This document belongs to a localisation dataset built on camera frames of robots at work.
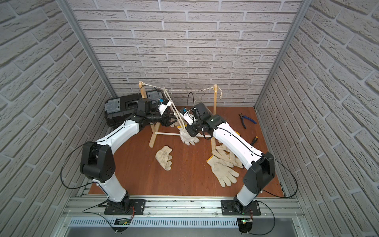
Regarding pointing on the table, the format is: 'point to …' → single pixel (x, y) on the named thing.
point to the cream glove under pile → (163, 157)
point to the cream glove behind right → (222, 151)
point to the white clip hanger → (175, 109)
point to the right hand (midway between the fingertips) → (191, 125)
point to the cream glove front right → (224, 174)
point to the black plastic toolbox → (117, 110)
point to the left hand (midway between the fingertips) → (178, 114)
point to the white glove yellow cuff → (186, 138)
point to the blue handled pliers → (242, 117)
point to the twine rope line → (196, 89)
